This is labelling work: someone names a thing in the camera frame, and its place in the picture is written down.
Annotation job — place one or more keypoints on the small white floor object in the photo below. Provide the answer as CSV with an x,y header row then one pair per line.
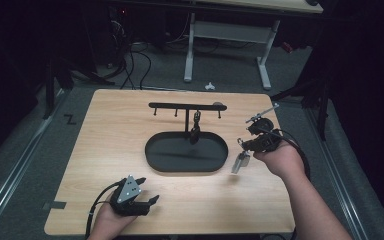
x,y
209,86

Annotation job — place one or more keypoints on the black metal stand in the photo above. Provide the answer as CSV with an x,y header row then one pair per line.
x,y
49,90
323,110

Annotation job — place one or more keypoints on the black key rack with tray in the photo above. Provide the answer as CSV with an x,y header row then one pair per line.
x,y
173,156

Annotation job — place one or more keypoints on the small red object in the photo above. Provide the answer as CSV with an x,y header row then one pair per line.
x,y
287,47

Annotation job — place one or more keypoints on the white-framed desk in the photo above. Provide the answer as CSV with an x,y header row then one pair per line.
x,y
233,31

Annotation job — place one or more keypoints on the black car key fob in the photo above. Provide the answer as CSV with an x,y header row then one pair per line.
x,y
195,131

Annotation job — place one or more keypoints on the grey tape strip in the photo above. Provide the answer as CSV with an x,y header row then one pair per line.
x,y
55,205

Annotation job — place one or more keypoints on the person's left hand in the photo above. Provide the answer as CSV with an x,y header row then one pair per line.
x,y
108,225

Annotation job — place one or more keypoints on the metal floor rail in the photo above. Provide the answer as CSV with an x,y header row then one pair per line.
x,y
20,166
338,180

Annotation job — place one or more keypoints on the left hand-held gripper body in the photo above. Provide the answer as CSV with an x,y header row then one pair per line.
x,y
128,196

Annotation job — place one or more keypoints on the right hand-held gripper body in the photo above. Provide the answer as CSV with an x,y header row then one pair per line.
x,y
268,143

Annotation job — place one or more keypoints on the person's right hand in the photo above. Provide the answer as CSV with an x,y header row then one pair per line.
x,y
285,161

